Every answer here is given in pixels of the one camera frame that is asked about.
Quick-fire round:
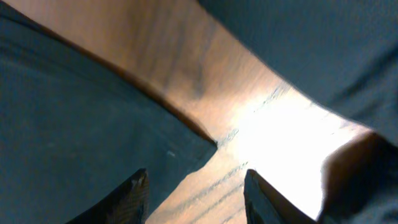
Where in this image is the dark clothes pile right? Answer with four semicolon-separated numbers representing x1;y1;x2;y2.
201;0;397;223

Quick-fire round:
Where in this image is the black polo shirt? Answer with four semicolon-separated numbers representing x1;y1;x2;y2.
1;3;216;223

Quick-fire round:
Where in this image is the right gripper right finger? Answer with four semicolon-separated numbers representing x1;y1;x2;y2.
244;169;317;224

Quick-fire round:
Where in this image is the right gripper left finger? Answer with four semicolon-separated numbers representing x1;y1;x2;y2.
67;169;149;224

